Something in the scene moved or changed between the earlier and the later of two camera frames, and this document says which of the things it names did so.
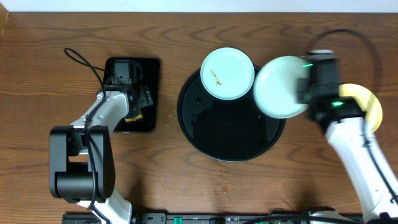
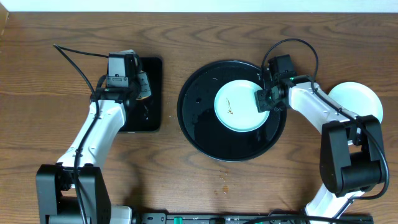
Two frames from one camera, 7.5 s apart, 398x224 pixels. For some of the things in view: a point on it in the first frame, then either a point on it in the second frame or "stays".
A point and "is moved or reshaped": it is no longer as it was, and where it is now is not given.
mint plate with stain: (227, 73) -> (236, 107)
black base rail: (226, 218) stays
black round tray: (227, 130) stays
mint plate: (275, 87) is moved or reshaped
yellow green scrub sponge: (134, 118) is moved or reshaped
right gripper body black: (305, 92) -> (265, 101)
